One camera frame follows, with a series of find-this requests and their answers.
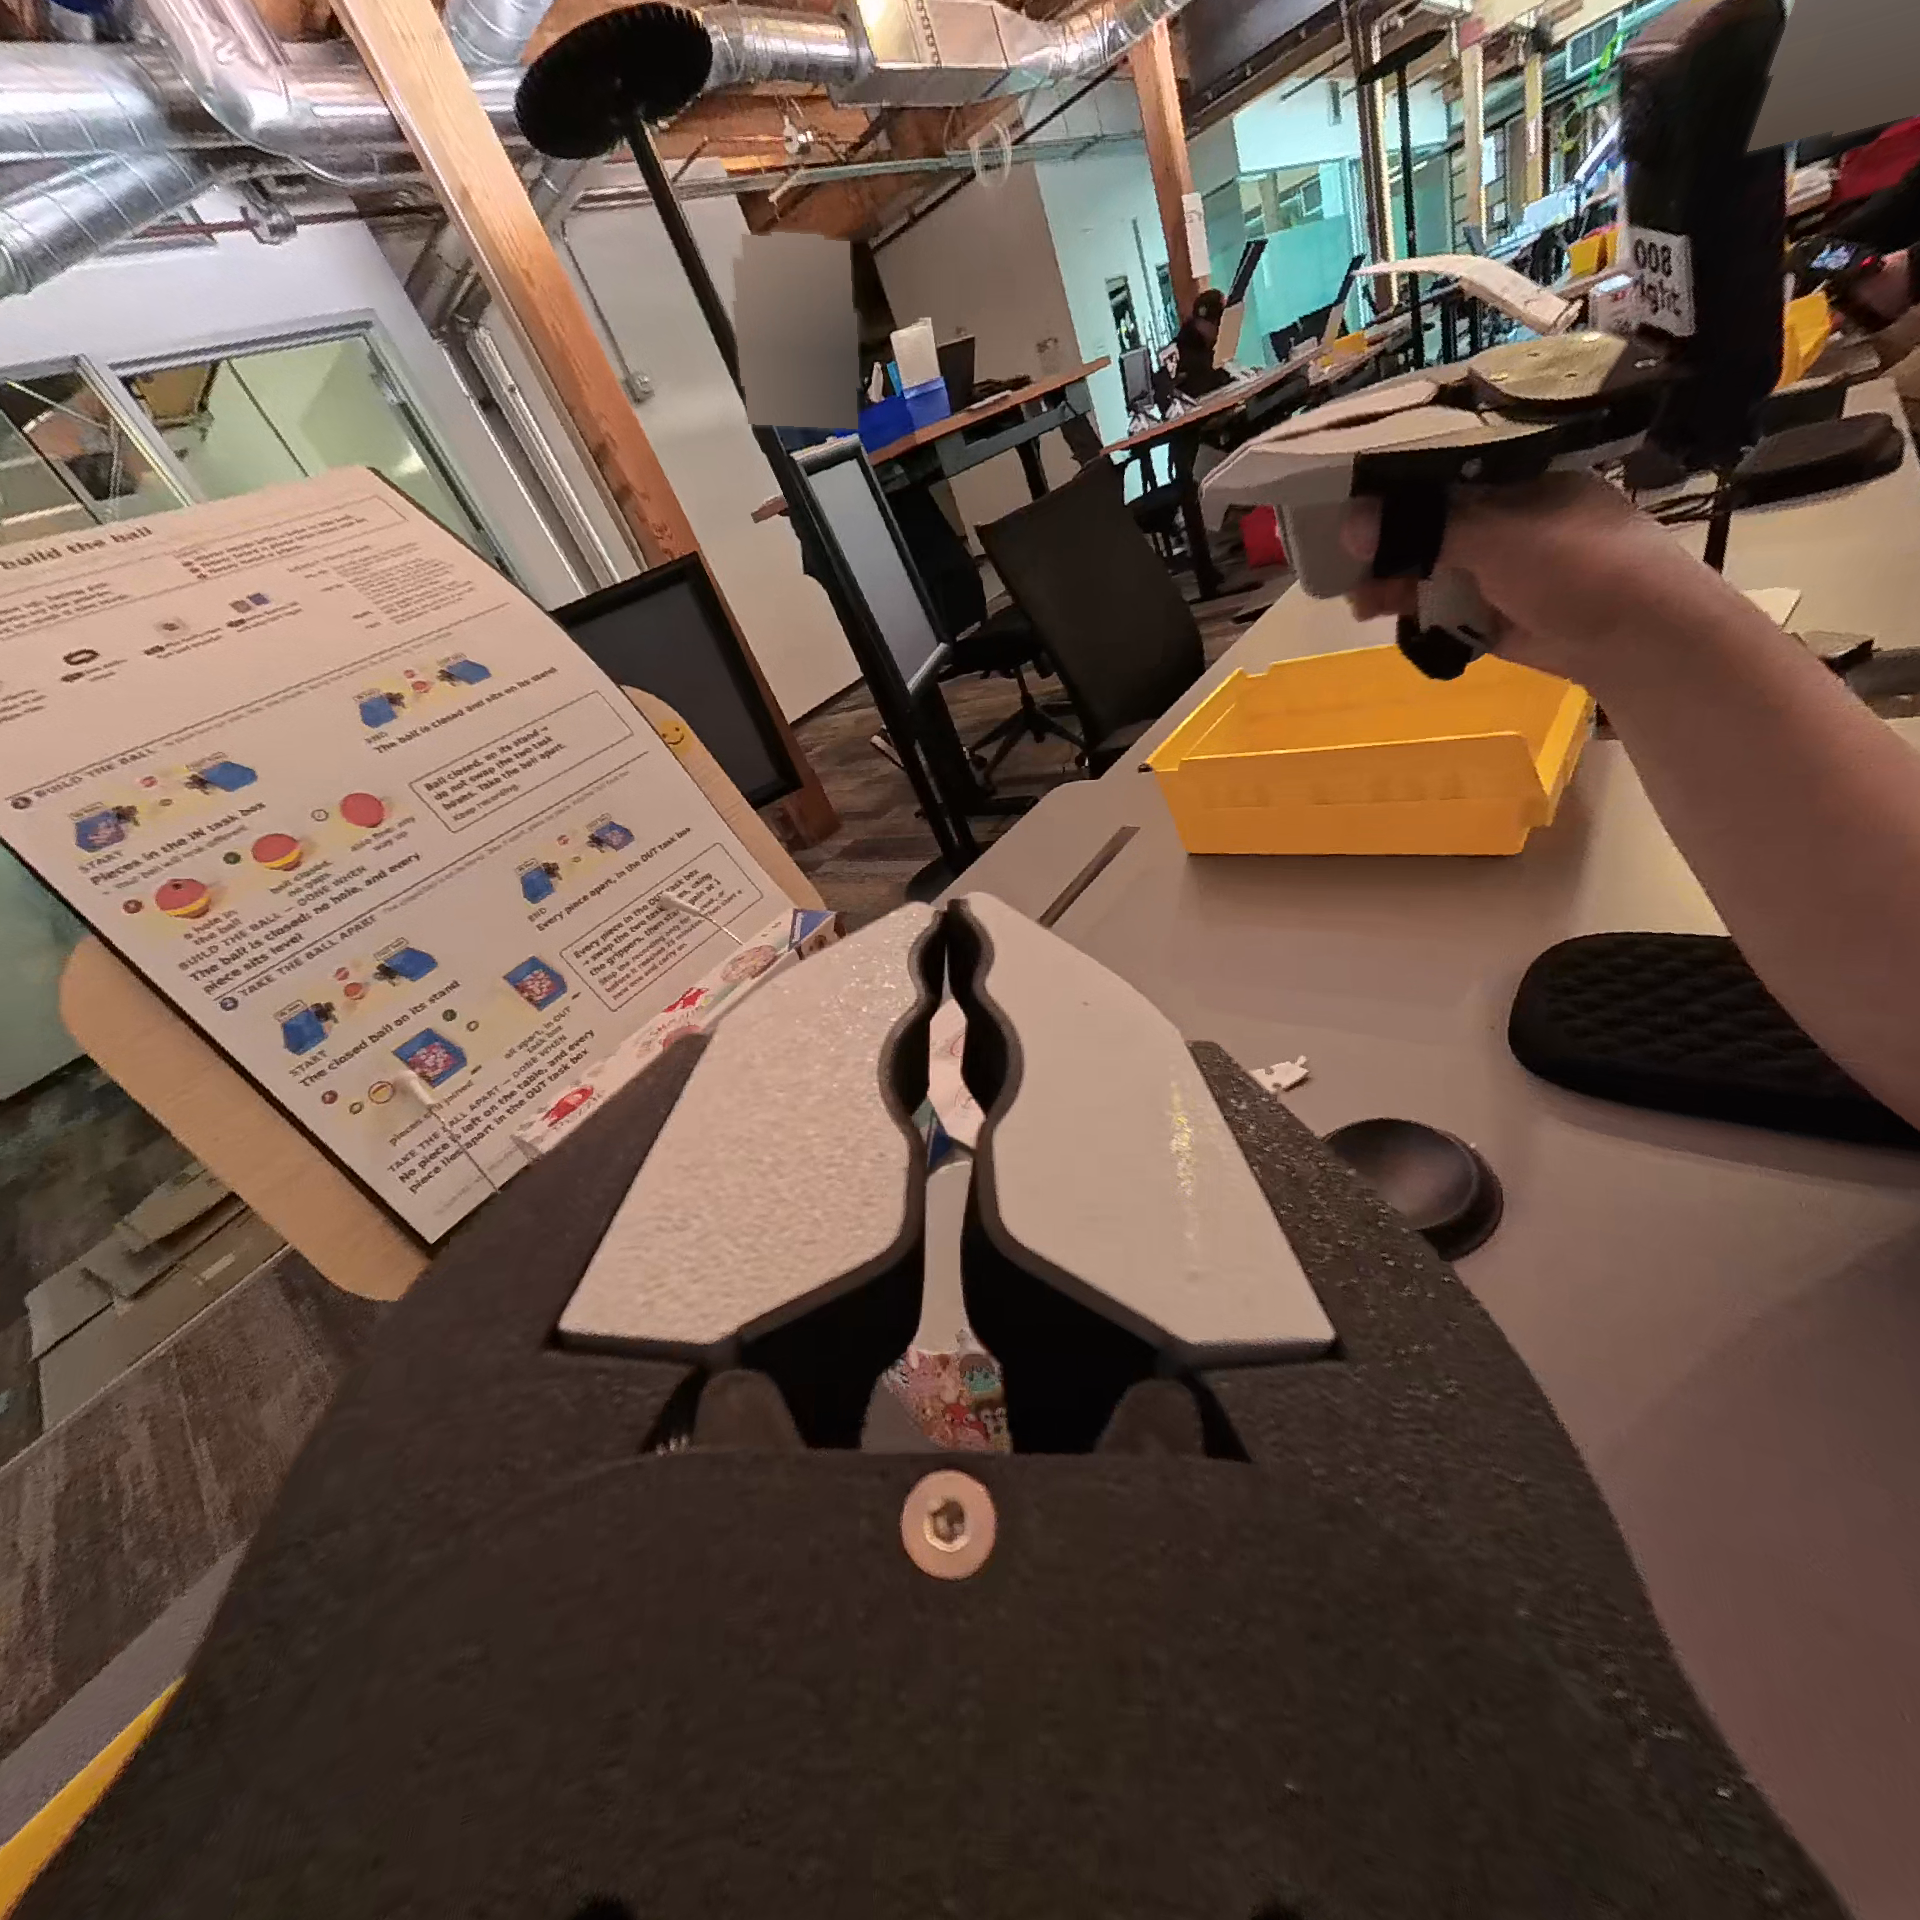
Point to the wooden top desk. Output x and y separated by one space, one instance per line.
989 398

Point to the light plywood poster stand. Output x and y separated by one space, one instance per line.
195 1142

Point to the blue storage box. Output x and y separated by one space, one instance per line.
907 412

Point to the black office chair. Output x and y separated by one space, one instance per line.
1079 599

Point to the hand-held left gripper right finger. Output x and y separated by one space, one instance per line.
1124 1172

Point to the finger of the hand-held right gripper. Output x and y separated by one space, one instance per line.
1349 412
1276 477

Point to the yellow plastic bin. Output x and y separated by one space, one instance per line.
60 1786
1349 764

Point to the black mesh wrist rest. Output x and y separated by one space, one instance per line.
1680 1037

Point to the white puzzle piece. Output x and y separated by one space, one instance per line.
1283 1070

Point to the black floor lamp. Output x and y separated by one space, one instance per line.
608 77

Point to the silver ventilation duct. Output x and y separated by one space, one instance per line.
89 212
930 45

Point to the printed instruction poster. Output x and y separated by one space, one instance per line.
299 750

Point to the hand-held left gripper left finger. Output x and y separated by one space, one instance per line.
751 1155

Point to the wooden support post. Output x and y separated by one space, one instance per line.
509 255

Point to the black round ball stand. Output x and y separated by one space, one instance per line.
1411 1179

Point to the person's right forearm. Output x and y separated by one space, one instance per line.
1799 840

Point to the grey screen monitor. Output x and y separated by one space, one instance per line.
877 571

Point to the person's right hand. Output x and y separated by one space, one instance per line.
1589 571

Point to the black framed grey panel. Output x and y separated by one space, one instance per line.
675 675

